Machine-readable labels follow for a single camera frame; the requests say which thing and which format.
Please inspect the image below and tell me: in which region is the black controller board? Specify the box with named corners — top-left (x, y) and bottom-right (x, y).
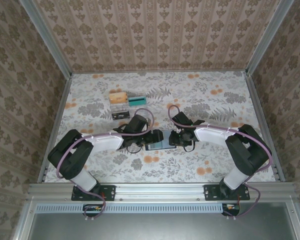
top-left (221, 202), bottom-right (241, 217)
top-left (82, 203), bottom-right (106, 217)

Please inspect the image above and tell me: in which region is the aluminium side rail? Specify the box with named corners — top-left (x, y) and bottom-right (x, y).
top-left (244, 71), bottom-right (286, 183)
top-left (37, 73), bottom-right (73, 185)

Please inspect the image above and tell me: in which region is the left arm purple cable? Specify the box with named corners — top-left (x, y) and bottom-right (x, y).
top-left (56, 108), bottom-right (155, 222)

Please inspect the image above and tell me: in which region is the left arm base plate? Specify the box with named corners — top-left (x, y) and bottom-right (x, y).
top-left (71, 184), bottom-right (117, 202)

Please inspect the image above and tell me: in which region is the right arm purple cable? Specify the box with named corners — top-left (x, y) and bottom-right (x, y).
top-left (167, 104), bottom-right (275, 221)

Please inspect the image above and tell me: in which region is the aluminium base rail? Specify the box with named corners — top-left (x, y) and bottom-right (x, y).
top-left (26, 181), bottom-right (298, 201)

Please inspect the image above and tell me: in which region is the black card white print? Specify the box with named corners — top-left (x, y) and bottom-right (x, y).
top-left (111, 111), bottom-right (130, 120)

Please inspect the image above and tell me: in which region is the aluminium frame post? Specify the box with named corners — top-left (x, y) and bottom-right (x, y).
top-left (19, 0), bottom-right (73, 78)
top-left (245, 0), bottom-right (295, 76)

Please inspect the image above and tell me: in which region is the blue card holder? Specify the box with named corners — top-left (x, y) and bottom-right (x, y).
top-left (144, 130), bottom-right (178, 152)

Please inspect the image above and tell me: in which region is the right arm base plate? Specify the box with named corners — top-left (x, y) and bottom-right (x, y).
top-left (204, 184), bottom-right (251, 202)

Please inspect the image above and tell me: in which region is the grey metal sheet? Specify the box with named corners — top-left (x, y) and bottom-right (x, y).
top-left (27, 212), bottom-right (296, 240)

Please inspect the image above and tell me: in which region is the teal card deck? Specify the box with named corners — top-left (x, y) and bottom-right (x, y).
top-left (128, 96), bottom-right (148, 106)

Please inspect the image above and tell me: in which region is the clear acrylic card organizer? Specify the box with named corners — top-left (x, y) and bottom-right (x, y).
top-left (109, 92), bottom-right (151, 121)

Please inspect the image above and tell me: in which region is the orange card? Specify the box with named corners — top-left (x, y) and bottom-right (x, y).
top-left (109, 92), bottom-right (128, 105)

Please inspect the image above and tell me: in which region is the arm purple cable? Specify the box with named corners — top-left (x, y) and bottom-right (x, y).
top-left (167, 104), bottom-right (275, 221)
top-left (56, 108), bottom-right (155, 222)

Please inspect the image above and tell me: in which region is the slotted cable duct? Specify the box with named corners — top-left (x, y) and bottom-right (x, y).
top-left (35, 202), bottom-right (241, 214)

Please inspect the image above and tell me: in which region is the aluminium frame leg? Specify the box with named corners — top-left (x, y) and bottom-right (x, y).
top-left (11, 199), bottom-right (37, 240)
top-left (286, 199), bottom-right (300, 240)

